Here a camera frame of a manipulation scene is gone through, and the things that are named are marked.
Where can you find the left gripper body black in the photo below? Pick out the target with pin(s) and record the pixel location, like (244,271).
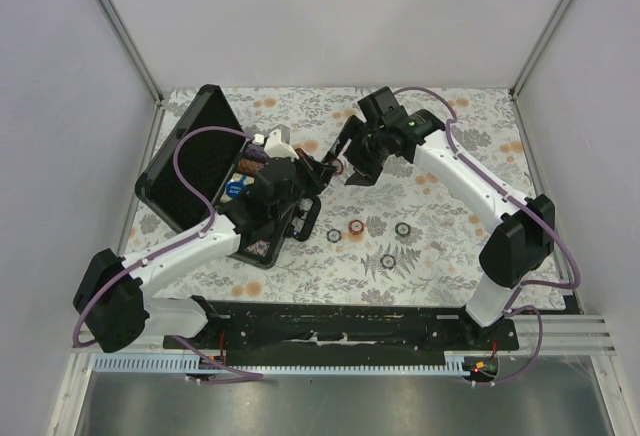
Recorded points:
(298,191)

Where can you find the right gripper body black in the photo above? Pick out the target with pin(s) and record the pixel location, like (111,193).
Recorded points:
(367,150)

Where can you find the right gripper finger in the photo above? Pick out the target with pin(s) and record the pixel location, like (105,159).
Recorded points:
(348,132)
(364,177)

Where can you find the blue small blind button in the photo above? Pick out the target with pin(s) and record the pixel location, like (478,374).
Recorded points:
(234,188)

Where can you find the red poker chip stack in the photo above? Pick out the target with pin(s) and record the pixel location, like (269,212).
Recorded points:
(355,227)

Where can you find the blue poker chip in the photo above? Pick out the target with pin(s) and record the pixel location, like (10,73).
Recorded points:
(388,261)
(334,235)

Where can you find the green poker chip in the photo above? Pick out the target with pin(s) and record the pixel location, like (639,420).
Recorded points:
(402,229)

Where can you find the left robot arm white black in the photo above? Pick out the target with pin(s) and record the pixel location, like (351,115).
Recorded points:
(116,298)

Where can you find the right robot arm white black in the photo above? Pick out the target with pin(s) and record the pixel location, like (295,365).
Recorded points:
(519,227)

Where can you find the black poker set case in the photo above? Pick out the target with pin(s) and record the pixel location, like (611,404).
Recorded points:
(185,180)

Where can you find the orange green chip row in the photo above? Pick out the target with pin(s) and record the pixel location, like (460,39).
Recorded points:
(249,167)

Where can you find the purple chip row in case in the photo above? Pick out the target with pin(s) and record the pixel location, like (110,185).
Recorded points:
(255,153)

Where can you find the blue playing card deck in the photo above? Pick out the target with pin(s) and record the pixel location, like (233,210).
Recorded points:
(237,176)

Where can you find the blue orange chip row bottom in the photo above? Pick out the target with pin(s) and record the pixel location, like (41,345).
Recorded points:
(259,249)

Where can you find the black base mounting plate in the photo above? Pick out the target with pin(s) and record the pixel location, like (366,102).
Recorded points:
(269,334)

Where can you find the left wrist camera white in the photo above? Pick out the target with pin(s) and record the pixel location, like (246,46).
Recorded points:
(276,144)

